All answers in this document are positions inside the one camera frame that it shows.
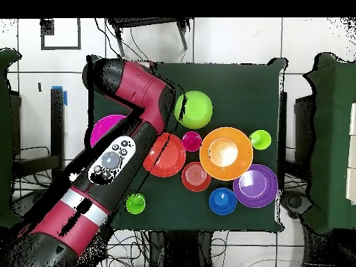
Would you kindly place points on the green bowl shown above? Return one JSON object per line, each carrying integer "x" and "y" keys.
{"x": 197, "y": 109}

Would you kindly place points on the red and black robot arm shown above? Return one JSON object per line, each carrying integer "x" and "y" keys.
{"x": 122, "y": 155}

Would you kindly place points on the wide orange-red bowl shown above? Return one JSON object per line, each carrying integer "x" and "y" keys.
{"x": 169, "y": 158}

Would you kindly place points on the magenta red cup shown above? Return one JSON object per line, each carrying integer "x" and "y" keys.
{"x": 192, "y": 141}

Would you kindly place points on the small orange-red bowl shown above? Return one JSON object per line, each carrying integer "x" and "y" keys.
{"x": 196, "y": 176}

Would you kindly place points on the large yellow-orange bowl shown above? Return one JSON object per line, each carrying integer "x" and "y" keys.
{"x": 225, "y": 153}

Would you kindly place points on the blue bowl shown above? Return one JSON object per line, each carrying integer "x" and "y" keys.
{"x": 222, "y": 201}

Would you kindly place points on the green cup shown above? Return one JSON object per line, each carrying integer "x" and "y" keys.
{"x": 135, "y": 204}

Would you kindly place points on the pink bowl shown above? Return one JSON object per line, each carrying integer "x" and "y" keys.
{"x": 103, "y": 128}

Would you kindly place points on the lime yellow cup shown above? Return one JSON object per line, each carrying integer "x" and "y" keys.
{"x": 260, "y": 140}

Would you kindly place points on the dark green tablecloth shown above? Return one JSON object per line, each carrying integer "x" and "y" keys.
{"x": 236, "y": 89}

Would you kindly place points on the purple bowl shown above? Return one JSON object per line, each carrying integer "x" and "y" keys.
{"x": 256, "y": 186}

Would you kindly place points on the blue tape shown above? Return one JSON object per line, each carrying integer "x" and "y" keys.
{"x": 65, "y": 98}

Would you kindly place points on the black metal stand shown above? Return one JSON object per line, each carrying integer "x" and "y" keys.
{"x": 144, "y": 21}

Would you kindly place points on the green cloth side table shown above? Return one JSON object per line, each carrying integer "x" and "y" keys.
{"x": 5, "y": 139}
{"x": 331, "y": 139}

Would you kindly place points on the white boxes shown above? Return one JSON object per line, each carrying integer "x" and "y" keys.
{"x": 352, "y": 153}

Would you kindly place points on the black square floor frame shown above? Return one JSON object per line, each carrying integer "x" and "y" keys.
{"x": 47, "y": 26}

